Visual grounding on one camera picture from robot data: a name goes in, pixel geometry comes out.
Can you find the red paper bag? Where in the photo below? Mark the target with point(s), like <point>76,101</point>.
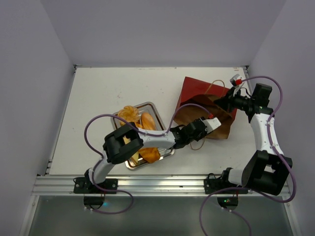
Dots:
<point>197,99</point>

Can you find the metal tray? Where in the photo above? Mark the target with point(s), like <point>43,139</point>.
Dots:
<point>149,107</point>

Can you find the yellow triangular sandwich bread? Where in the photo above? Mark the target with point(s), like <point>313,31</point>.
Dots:
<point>135,157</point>

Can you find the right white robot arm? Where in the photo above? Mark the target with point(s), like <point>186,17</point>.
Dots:
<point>267,170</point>

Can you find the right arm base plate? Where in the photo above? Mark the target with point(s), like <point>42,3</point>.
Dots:
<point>213,183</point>

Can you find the braided leaf-shaped bread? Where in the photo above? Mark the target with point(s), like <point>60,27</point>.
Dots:
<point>150,154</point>

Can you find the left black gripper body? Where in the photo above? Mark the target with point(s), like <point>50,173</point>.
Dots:
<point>202,134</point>

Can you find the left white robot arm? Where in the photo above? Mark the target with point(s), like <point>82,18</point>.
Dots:
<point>123,143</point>

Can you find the aluminium mounting rail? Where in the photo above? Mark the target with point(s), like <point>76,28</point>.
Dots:
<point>137,185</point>

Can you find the round flower bread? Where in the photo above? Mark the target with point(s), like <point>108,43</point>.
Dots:
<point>130,114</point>

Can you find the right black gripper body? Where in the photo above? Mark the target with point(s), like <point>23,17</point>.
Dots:
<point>228,100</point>

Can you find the long bread loaf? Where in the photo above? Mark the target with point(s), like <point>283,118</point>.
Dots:
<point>148,122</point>

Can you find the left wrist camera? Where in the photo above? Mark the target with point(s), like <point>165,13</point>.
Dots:
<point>212,123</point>

